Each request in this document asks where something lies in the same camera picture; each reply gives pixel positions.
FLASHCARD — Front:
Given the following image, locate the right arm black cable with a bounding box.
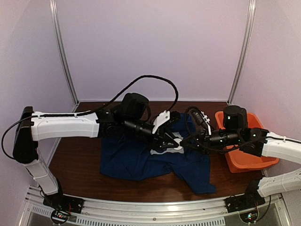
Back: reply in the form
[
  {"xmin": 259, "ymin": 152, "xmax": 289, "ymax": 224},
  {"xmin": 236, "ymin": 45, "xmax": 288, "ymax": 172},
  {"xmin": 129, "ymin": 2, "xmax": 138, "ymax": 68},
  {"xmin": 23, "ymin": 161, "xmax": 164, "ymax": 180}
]
[{"xmin": 184, "ymin": 106, "xmax": 266, "ymax": 155}]

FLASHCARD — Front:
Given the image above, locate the navy white clothing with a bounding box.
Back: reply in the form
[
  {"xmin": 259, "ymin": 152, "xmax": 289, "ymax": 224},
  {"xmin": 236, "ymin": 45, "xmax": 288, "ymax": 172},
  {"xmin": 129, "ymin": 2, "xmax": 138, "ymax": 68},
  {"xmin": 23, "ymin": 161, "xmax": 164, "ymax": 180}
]
[{"xmin": 100, "ymin": 112, "xmax": 217, "ymax": 195}]

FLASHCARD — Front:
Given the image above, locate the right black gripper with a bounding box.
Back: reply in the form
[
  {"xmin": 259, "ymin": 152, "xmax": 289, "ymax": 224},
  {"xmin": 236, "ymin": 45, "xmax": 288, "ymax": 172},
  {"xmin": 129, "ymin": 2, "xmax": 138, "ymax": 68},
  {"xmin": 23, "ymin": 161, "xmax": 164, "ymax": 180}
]
[{"xmin": 179, "ymin": 128, "xmax": 241, "ymax": 157}]

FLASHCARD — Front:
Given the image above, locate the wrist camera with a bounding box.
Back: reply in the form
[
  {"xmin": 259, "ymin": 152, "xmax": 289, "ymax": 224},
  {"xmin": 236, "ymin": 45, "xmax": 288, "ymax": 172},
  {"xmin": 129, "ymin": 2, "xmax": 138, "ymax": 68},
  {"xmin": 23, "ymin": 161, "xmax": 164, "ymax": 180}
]
[
  {"xmin": 152, "ymin": 110, "xmax": 182, "ymax": 134},
  {"xmin": 190, "ymin": 108, "xmax": 214, "ymax": 141}
]

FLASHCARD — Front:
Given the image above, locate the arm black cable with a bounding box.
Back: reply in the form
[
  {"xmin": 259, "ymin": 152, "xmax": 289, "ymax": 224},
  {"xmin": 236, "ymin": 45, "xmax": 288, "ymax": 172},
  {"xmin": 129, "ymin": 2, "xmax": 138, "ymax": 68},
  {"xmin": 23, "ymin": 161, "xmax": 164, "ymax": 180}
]
[
  {"xmin": 184, "ymin": 106, "xmax": 266, "ymax": 155},
  {"xmin": 1, "ymin": 74, "xmax": 179, "ymax": 161}
]

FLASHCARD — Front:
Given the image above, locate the right circuit board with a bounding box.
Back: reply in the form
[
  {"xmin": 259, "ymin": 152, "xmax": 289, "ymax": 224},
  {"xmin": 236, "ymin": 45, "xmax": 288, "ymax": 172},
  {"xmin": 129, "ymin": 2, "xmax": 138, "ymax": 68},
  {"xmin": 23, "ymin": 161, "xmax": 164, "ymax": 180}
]
[{"xmin": 239, "ymin": 210, "xmax": 259, "ymax": 224}]

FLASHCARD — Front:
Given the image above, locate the orange plastic bin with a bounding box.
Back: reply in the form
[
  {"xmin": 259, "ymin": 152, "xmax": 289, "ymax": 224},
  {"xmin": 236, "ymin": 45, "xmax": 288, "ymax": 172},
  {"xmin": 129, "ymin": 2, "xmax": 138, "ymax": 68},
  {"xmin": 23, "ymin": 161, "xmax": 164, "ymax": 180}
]
[{"xmin": 215, "ymin": 111, "xmax": 279, "ymax": 173}]

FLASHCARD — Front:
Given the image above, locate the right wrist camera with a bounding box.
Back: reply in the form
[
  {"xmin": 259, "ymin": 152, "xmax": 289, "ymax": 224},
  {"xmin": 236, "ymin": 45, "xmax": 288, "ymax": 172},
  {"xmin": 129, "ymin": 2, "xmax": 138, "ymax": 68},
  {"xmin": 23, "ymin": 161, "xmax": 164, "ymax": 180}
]
[{"xmin": 190, "ymin": 108, "xmax": 214, "ymax": 141}]

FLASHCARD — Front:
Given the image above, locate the left circuit board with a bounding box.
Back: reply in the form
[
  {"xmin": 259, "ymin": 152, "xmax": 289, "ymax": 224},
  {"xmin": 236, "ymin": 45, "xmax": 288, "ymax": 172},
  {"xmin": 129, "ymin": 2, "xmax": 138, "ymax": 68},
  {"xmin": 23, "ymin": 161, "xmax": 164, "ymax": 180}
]
[{"xmin": 50, "ymin": 210, "xmax": 71, "ymax": 224}]

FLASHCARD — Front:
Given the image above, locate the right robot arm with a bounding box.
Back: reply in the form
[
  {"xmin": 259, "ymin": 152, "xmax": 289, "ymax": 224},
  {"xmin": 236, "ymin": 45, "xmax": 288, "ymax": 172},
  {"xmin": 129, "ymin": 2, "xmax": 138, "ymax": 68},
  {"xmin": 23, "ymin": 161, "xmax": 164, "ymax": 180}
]
[{"xmin": 180, "ymin": 105, "xmax": 301, "ymax": 208}]

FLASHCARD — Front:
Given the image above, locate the front aluminium rail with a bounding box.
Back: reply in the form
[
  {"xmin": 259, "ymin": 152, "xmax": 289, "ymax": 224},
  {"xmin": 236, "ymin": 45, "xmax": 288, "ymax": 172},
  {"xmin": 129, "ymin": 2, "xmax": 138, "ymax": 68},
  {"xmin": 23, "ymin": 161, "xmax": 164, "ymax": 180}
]
[{"xmin": 23, "ymin": 181, "xmax": 292, "ymax": 226}]

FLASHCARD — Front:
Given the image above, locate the circuit board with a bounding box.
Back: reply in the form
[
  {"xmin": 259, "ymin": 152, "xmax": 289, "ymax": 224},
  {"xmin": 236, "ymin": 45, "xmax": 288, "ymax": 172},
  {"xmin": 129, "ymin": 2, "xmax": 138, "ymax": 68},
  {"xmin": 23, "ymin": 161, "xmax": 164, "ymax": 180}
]
[
  {"xmin": 50, "ymin": 210, "xmax": 71, "ymax": 224},
  {"xmin": 239, "ymin": 210, "xmax": 259, "ymax": 224}
]

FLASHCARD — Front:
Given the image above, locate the right aluminium frame post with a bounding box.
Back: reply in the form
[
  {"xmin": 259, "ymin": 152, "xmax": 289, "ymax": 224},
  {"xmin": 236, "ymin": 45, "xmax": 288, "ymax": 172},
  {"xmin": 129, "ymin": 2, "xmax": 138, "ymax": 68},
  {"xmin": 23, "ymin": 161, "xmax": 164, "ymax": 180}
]
[{"xmin": 227, "ymin": 0, "xmax": 256, "ymax": 105}]

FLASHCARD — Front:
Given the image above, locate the left aluminium frame post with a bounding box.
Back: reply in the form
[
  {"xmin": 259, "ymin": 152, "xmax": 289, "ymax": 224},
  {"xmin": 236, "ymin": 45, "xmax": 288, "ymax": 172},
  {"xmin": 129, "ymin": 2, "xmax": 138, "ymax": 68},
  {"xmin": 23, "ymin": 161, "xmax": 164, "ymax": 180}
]
[{"xmin": 49, "ymin": 0, "xmax": 79, "ymax": 105}]

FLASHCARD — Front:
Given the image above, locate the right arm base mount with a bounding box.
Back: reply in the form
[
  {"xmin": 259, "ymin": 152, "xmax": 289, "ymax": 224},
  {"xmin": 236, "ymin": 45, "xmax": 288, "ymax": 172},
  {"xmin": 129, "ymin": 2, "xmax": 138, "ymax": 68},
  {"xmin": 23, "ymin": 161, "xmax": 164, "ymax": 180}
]
[{"xmin": 224, "ymin": 194, "xmax": 266, "ymax": 213}]

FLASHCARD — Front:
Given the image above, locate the aluminium frame post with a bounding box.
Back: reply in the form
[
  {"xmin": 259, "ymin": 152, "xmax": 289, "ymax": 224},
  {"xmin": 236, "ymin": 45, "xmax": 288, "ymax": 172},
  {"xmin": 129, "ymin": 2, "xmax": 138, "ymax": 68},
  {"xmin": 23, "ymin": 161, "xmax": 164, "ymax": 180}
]
[
  {"xmin": 49, "ymin": 0, "xmax": 79, "ymax": 105},
  {"xmin": 227, "ymin": 0, "xmax": 256, "ymax": 105}
]

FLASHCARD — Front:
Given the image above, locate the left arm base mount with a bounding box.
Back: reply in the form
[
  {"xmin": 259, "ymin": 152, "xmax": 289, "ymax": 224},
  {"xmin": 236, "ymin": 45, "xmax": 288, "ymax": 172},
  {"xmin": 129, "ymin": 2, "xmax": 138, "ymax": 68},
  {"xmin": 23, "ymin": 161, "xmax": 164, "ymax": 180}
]
[{"xmin": 43, "ymin": 194, "xmax": 84, "ymax": 214}]

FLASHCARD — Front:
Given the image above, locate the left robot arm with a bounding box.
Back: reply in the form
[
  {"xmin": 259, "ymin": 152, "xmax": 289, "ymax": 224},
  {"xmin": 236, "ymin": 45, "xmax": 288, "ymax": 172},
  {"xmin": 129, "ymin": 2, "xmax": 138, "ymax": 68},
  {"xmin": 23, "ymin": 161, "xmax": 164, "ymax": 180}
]
[{"xmin": 13, "ymin": 93, "xmax": 182, "ymax": 209}]

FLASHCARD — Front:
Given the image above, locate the starry night round brooch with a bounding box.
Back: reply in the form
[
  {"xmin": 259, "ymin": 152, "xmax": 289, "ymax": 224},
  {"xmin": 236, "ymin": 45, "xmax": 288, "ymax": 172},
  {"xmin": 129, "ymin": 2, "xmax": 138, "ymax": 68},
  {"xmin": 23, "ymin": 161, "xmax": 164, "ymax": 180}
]
[{"xmin": 173, "ymin": 138, "xmax": 183, "ymax": 150}]

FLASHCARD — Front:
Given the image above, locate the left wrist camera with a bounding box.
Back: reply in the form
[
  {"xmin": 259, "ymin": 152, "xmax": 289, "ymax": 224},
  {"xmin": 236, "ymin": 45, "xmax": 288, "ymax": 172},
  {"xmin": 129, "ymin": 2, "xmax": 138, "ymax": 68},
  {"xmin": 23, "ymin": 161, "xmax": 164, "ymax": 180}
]
[{"xmin": 152, "ymin": 110, "xmax": 182, "ymax": 134}]

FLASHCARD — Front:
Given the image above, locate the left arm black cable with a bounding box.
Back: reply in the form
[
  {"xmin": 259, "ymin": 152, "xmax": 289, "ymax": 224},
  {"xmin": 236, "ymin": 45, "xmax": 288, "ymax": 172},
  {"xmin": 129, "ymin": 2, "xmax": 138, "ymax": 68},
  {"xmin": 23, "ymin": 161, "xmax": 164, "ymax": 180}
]
[{"xmin": 1, "ymin": 74, "xmax": 179, "ymax": 161}]

